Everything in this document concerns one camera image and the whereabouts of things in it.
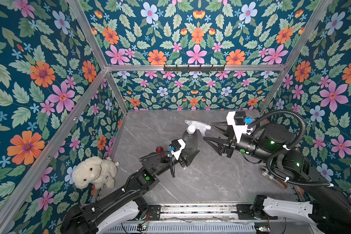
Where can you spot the striped oblong case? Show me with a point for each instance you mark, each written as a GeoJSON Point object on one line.
{"type": "Point", "coordinates": [265, 172]}

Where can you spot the cream plush teddy bear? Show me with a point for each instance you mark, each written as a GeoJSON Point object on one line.
{"type": "Point", "coordinates": [96, 171]}

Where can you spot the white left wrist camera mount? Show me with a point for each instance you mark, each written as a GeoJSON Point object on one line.
{"type": "Point", "coordinates": [176, 148]}

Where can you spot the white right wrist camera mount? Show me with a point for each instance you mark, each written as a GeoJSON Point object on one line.
{"type": "Point", "coordinates": [240, 124]}

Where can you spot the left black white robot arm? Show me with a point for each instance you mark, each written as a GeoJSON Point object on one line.
{"type": "Point", "coordinates": [127, 202]}

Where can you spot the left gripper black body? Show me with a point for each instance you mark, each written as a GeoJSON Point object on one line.
{"type": "Point", "coordinates": [181, 162]}

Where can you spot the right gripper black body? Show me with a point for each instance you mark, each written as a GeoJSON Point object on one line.
{"type": "Point", "coordinates": [229, 145]}

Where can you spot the small red object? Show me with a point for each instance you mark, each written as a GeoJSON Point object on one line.
{"type": "Point", "coordinates": [159, 149]}

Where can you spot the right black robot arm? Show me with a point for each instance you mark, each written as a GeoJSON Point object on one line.
{"type": "Point", "coordinates": [272, 139]}

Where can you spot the black metal ceiling bracket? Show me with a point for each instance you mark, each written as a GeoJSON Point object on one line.
{"type": "Point", "coordinates": [193, 68]}

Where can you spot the clear plastic spray bottle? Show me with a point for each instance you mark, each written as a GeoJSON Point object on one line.
{"type": "Point", "coordinates": [191, 149]}

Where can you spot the metal base rail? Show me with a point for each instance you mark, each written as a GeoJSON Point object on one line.
{"type": "Point", "coordinates": [216, 218]}

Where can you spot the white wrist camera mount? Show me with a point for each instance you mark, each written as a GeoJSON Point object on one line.
{"type": "Point", "coordinates": [176, 148]}
{"type": "Point", "coordinates": [240, 124]}

